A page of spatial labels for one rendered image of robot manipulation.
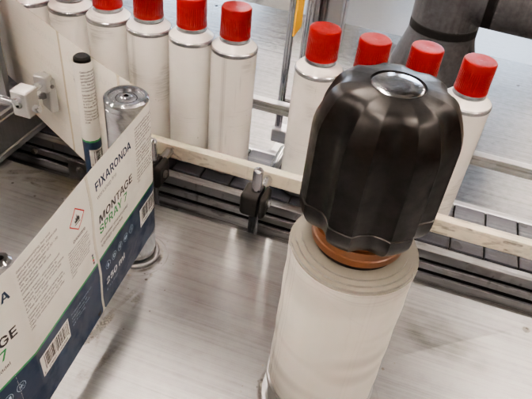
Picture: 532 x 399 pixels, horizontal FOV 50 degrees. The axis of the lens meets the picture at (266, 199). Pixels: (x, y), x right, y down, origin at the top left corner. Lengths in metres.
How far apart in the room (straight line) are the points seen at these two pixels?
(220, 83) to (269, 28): 0.60
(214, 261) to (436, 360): 0.24
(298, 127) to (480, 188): 0.34
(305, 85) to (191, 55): 0.13
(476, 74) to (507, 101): 0.55
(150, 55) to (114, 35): 0.05
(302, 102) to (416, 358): 0.28
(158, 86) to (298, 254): 0.39
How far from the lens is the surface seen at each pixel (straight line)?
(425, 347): 0.57
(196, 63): 0.66
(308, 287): 0.36
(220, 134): 0.68
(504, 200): 0.87
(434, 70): 0.60
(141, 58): 0.68
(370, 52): 0.59
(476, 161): 0.69
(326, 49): 0.60
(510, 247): 0.67
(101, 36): 0.70
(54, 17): 0.73
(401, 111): 0.29
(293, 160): 0.66
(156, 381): 0.51
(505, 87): 1.19
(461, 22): 1.01
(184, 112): 0.69
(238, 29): 0.62
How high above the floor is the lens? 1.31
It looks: 40 degrees down
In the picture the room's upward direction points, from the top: 7 degrees clockwise
